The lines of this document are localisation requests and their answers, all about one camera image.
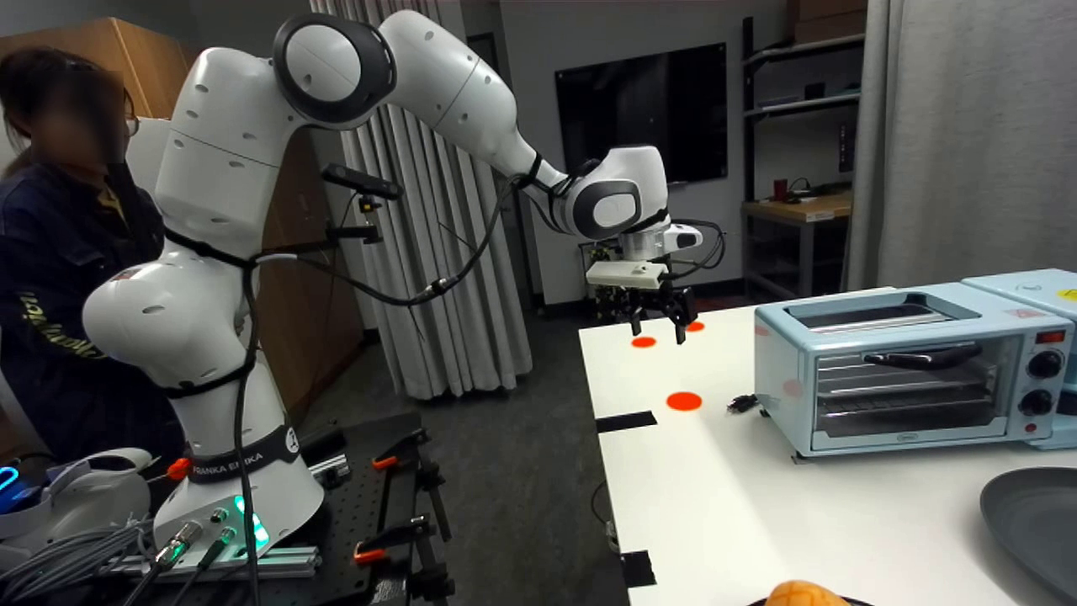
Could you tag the brown cardboard box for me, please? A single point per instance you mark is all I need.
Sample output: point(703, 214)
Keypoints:
point(827, 20)

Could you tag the orange fruit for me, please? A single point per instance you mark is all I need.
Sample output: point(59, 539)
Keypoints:
point(806, 593)

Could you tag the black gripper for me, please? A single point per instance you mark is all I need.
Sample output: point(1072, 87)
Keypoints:
point(639, 297)

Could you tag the wooden cabinet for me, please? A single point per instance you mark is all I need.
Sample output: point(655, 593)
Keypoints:
point(315, 325)

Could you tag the dark shelf unit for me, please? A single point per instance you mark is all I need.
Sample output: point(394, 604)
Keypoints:
point(801, 104)

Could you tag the white grey plastic device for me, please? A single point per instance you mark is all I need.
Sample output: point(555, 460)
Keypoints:
point(95, 491)

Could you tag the small black plug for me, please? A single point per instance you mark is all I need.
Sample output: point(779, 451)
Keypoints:
point(741, 402)

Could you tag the wooden side desk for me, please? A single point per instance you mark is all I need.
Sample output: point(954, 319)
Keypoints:
point(801, 210)

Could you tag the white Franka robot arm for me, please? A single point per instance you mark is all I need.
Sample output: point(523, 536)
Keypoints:
point(223, 157)

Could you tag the light blue toaster oven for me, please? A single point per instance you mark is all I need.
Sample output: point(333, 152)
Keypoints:
point(897, 381)

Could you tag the black round pan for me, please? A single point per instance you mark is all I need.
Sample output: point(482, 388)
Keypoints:
point(1037, 527)

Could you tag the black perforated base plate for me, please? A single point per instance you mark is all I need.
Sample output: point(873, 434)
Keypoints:
point(342, 500)

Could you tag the orange disc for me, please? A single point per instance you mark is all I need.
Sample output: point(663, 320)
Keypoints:
point(696, 327)
point(684, 402)
point(643, 342)

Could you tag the person in dark jacket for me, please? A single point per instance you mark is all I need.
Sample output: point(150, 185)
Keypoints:
point(69, 304)

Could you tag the black camera on stand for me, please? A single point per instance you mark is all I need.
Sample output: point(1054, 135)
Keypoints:
point(362, 185)

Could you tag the silver toaster oven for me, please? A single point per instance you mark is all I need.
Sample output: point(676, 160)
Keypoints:
point(1027, 288)

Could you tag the black table edge bracket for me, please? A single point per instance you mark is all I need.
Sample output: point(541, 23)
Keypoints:
point(624, 424)
point(638, 568)

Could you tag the grey plain curtain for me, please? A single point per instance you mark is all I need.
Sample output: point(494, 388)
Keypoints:
point(962, 135)

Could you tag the small blue object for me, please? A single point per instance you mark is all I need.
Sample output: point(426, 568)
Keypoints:
point(12, 491)

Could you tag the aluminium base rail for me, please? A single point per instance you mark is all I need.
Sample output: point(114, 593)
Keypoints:
point(279, 558)

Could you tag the light grey pleated curtain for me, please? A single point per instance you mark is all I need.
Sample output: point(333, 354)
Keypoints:
point(447, 337)

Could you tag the black wall monitor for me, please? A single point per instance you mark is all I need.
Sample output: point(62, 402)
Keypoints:
point(674, 112)

